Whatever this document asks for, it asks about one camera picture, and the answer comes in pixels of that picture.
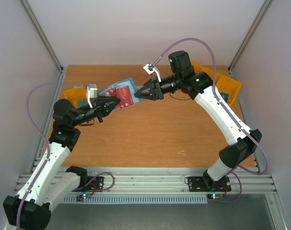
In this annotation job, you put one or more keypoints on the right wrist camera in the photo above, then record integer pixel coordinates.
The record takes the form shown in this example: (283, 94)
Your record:
(150, 69)

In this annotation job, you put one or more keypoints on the small yellow bin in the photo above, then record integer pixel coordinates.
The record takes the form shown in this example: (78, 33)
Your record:
(75, 94)

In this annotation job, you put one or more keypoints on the red card in holder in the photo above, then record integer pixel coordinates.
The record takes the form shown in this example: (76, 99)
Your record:
(110, 92)

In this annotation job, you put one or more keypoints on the left circuit board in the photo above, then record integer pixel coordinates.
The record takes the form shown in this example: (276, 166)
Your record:
(83, 197)

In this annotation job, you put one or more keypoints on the right circuit board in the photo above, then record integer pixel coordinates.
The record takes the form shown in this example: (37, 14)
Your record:
(215, 196)

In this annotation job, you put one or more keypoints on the red VIP credit card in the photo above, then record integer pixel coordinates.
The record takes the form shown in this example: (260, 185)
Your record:
(124, 94)

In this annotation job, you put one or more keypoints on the aluminium frame rail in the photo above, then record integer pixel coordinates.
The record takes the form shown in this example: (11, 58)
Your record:
(159, 180)

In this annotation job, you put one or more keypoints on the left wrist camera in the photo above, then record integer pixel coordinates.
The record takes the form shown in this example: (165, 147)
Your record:
(91, 94)

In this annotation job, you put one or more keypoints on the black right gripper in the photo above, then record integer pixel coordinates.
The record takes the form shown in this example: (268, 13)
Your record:
(157, 88)

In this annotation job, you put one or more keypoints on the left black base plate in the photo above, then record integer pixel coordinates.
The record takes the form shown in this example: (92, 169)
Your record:
(96, 184)

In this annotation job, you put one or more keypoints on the green card in small bin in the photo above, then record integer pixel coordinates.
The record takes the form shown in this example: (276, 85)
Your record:
(82, 103)

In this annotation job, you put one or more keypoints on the blue card in bin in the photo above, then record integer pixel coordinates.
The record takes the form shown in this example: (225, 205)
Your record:
(224, 96)

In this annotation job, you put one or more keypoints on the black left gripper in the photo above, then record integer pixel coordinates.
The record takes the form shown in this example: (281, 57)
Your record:
(99, 108)

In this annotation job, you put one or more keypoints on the teal leather card holder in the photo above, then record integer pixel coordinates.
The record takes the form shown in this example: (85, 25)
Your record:
(133, 88)

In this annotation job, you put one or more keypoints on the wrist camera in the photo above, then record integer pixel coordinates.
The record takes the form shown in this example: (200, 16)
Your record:
(91, 94)
(150, 69)

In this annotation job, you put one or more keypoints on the grey slotted cable duct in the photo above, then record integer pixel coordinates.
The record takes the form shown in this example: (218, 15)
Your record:
(136, 199)

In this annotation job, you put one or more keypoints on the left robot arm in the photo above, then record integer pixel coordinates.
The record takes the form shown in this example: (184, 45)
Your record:
(31, 208)

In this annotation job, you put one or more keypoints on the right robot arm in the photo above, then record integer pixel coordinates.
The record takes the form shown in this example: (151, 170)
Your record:
(242, 141)

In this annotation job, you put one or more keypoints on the circuit board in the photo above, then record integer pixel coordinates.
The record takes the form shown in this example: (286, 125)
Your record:
(215, 196)
(83, 197)

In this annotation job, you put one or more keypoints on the yellow three-compartment bin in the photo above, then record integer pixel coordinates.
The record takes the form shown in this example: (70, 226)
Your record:
(224, 83)

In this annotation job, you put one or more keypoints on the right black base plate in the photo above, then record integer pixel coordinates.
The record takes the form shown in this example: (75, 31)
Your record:
(196, 184)

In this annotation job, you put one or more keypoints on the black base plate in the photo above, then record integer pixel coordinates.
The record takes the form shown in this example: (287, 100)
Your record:
(196, 184)
(96, 184)

